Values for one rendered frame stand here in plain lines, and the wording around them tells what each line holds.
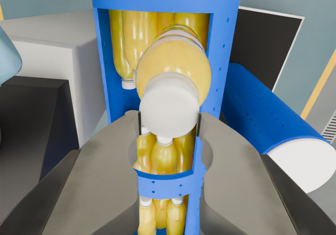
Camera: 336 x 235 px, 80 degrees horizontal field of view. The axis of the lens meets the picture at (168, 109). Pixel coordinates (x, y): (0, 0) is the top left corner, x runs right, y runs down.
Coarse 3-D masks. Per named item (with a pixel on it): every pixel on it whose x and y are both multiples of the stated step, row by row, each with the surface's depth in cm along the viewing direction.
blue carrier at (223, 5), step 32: (96, 0) 33; (128, 0) 29; (160, 0) 28; (192, 0) 29; (224, 0) 31; (96, 32) 40; (224, 32) 34; (224, 64) 39; (128, 96) 60; (160, 192) 47; (192, 192) 51; (192, 224) 59
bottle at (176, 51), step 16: (160, 32) 24; (176, 32) 20; (192, 32) 25; (160, 48) 16; (176, 48) 16; (192, 48) 16; (144, 64) 16; (160, 64) 15; (176, 64) 15; (192, 64) 15; (208, 64) 17; (144, 80) 15; (192, 80) 15; (208, 80) 16
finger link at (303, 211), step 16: (272, 160) 9; (272, 176) 8; (288, 176) 8; (288, 192) 7; (304, 192) 7; (288, 208) 7; (304, 208) 7; (320, 208) 7; (304, 224) 6; (320, 224) 6
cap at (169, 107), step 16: (160, 80) 13; (176, 80) 13; (144, 96) 12; (160, 96) 12; (176, 96) 12; (192, 96) 12; (144, 112) 13; (160, 112) 13; (176, 112) 13; (192, 112) 13; (160, 128) 13; (176, 128) 13
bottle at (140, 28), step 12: (132, 12) 37; (144, 12) 37; (156, 12) 39; (132, 24) 38; (144, 24) 38; (156, 24) 40; (132, 36) 39; (144, 36) 39; (132, 48) 40; (144, 48) 40; (132, 60) 42; (132, 72) 45
